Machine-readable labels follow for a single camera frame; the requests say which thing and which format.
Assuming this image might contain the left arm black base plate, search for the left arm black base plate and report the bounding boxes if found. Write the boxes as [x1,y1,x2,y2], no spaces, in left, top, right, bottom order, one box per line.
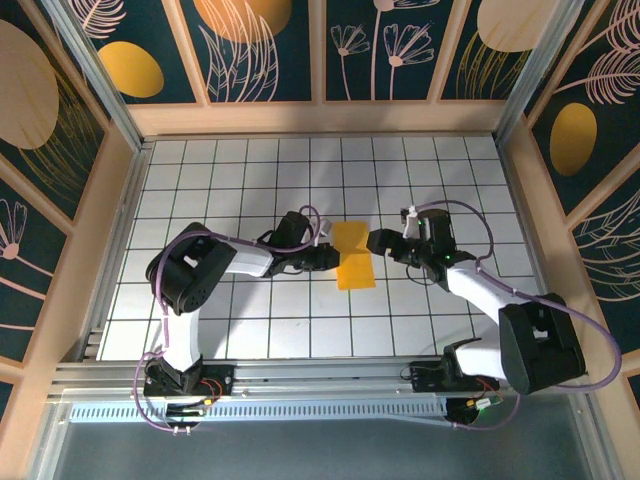
[143,360,236,400]

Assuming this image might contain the grey slotted cable duct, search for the grey slotted cable duct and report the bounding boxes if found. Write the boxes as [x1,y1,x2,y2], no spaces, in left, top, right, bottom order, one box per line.
[67,399,451,426]

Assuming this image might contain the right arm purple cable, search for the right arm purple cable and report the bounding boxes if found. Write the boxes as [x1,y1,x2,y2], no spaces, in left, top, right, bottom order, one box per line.
[413,199,625,431]

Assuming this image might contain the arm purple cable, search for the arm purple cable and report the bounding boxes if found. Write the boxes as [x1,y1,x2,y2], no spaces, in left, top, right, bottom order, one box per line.
[413,199,625,431]
[134,204,324,434]

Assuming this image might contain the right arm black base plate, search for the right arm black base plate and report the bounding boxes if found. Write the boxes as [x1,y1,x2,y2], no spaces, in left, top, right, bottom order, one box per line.
[408,358,501,394]

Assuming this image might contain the right base power wires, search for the right base power wires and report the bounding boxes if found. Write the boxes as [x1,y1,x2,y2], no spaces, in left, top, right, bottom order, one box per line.
[467,389,502,410]

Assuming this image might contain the aluminium side rail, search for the aluminium side rail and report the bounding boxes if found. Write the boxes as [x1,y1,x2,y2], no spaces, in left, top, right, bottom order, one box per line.
[497,139,584,357]
[79,142,154,362]

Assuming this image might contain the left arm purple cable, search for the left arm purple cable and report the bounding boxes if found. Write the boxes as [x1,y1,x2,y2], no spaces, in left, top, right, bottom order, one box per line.
[134,204,324,434]

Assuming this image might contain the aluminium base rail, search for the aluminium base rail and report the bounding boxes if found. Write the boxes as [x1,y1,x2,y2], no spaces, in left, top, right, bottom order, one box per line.
[47,353,594,402]

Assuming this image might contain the left base power wires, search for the left base power wires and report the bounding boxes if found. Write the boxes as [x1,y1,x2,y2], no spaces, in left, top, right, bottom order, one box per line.
[198,377,225,409]

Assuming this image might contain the yellow paper sheet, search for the yellow paper sheet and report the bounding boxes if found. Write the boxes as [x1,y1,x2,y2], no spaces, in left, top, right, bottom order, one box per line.
[332,219,377,291]

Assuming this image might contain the aluminium corner post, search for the aluminium corner post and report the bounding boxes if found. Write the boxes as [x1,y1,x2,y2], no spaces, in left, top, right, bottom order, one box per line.
[42,0,149,154]
[492,0,599,144]

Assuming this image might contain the base power wires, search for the base power wires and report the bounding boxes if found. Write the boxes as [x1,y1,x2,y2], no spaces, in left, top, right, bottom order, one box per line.
[467,389,502,410]
[198,377,225,409]

